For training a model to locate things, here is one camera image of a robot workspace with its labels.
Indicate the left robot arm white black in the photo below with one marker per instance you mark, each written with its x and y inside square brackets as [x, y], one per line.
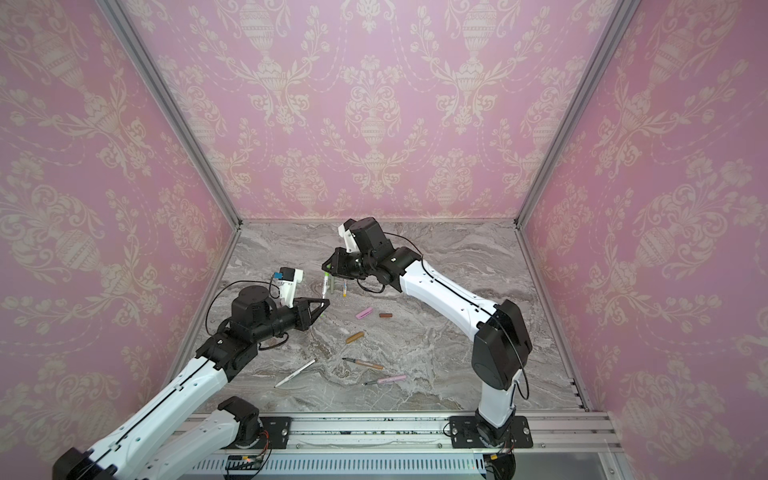
[143, 446]

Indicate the white vented cable duct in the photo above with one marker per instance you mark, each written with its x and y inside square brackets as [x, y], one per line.
[447, 465]

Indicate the white marker bright green cap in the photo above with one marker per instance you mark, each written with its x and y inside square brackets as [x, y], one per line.
[295, 373]

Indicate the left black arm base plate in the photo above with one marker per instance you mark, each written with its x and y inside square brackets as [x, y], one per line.
[271, 432]

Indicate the brown fountain pen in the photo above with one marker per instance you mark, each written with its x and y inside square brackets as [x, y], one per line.
[363, 363]

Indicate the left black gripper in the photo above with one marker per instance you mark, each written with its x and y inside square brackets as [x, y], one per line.
[303, 312]

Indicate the right aluminium corner post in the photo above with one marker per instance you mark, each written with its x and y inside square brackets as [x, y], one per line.
[615, 29]

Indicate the aluminium corner post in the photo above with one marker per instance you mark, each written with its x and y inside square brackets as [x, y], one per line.
[117, 17]
[615, 29]

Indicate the pink fountain pen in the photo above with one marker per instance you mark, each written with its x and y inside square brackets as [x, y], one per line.
[386, 380]

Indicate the white green marker pen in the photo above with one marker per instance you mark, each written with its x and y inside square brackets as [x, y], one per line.
[325, 288]

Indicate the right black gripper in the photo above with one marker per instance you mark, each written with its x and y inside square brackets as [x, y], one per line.
[341, 264]

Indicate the aluminium front rail frame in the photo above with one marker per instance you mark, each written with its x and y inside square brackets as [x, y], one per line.
[574, 445]

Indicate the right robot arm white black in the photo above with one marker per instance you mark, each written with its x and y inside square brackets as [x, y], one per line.
[501, 342]

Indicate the tan brown pen cap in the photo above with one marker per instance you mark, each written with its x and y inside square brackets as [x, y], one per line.
[354, 337]

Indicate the pink pen cap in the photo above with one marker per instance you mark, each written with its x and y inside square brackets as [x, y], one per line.
[364, 313]

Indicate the left aluminium corner post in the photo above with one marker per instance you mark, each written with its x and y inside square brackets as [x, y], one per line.
[117, 17]

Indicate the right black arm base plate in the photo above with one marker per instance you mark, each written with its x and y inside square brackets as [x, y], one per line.
[472, 432]

